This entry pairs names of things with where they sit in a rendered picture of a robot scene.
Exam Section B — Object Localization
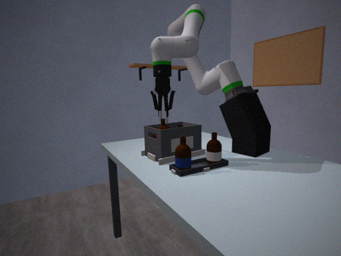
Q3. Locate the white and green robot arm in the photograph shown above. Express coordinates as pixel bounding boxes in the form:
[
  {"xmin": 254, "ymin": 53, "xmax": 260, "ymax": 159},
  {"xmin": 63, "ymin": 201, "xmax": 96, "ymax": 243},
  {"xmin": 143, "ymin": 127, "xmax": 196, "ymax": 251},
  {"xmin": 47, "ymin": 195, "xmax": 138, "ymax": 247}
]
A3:
[{"xmin": 151, "ymin": 4, "xmax": 258, "ymax": 102}]

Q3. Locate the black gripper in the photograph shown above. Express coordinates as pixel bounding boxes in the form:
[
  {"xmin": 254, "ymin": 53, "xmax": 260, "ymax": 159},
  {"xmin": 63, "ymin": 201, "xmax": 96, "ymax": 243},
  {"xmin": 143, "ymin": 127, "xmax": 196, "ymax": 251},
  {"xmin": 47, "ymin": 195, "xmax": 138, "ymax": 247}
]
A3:
[{"xmin": 150, "ymin": 77, "xmax": 175, "ymax": 124}]

